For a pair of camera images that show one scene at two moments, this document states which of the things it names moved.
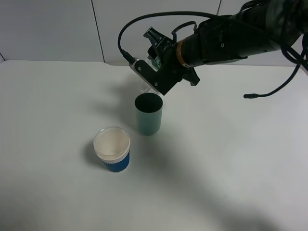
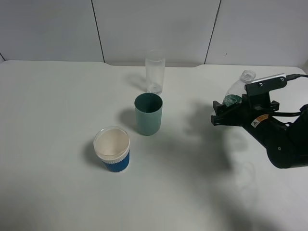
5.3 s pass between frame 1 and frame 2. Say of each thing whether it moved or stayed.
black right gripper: moved
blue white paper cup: stayed
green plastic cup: stayed
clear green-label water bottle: moved
